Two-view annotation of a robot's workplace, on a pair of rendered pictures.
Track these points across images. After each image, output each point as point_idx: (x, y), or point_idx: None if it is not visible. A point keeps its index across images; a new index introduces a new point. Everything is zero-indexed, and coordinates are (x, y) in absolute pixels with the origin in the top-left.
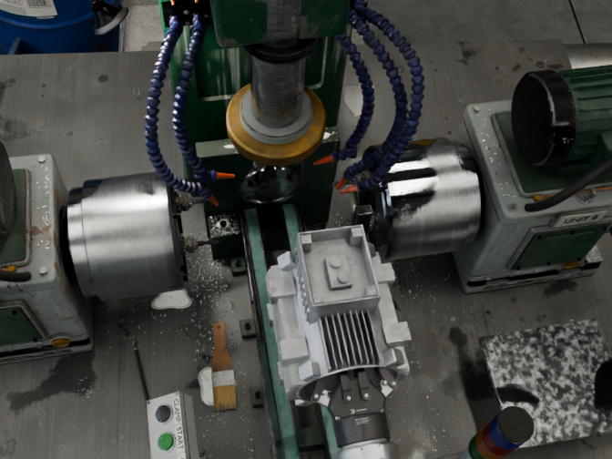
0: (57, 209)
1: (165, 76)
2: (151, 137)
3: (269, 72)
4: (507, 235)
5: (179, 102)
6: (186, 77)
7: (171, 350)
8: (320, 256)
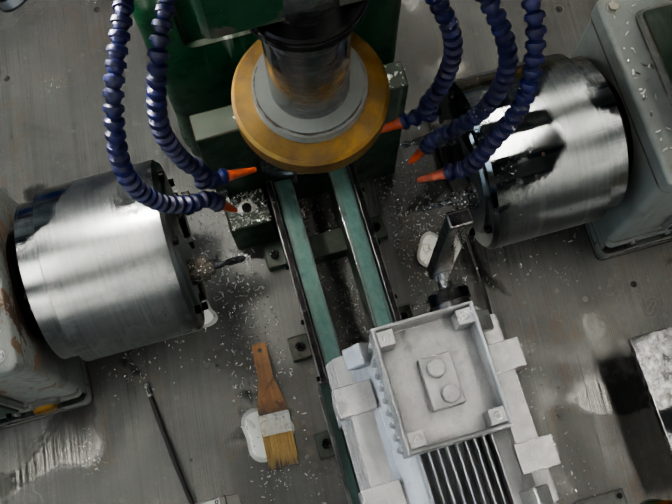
0: (2, 246)
1: (125, 66)
2: (120, 162)
3: (293, 57)
4: (668, 199)
5: (155, 99)
6: (159, 62)
7: (199, 389)
8: (409, 354)
